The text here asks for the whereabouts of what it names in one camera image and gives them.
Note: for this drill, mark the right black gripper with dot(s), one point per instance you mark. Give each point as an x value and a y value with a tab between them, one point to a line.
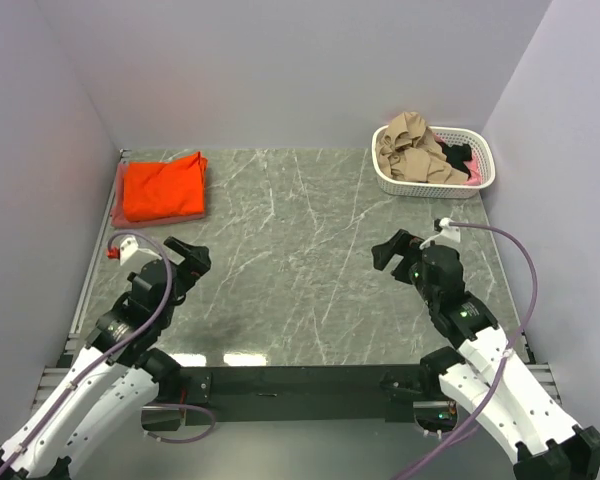
402	243

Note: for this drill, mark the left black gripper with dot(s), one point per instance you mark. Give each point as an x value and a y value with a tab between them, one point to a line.
195	264

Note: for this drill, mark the beige t-shirt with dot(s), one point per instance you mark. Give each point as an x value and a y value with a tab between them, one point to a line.
407	151

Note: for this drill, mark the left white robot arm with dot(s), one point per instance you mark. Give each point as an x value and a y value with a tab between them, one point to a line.
118	370

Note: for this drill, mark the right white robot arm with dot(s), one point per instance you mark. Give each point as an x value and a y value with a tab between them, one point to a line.
481	372

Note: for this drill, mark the folded orange t-shirt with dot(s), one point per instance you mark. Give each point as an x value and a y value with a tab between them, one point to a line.
155	190

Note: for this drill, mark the folded dusty pink t-shirt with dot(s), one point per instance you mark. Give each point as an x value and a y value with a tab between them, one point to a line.
118	217

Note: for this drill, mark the pink t-shirt in basket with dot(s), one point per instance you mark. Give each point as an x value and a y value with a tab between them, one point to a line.
474	177

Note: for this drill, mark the black t-shirt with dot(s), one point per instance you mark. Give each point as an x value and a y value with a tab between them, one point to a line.
458	156

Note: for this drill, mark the white plastic laundry basket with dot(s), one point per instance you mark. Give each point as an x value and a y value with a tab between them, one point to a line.
482	161

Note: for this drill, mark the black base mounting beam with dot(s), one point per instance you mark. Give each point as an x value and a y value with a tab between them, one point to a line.
393	393

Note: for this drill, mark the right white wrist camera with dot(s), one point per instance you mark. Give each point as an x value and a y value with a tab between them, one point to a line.
445	233

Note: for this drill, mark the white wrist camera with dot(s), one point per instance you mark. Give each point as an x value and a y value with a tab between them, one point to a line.
131	255
445	233

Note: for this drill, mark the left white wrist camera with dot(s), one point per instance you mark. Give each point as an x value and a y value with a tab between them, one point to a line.
131	255

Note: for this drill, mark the aluminium table frame rail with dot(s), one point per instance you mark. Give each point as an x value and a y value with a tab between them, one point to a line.
51	375

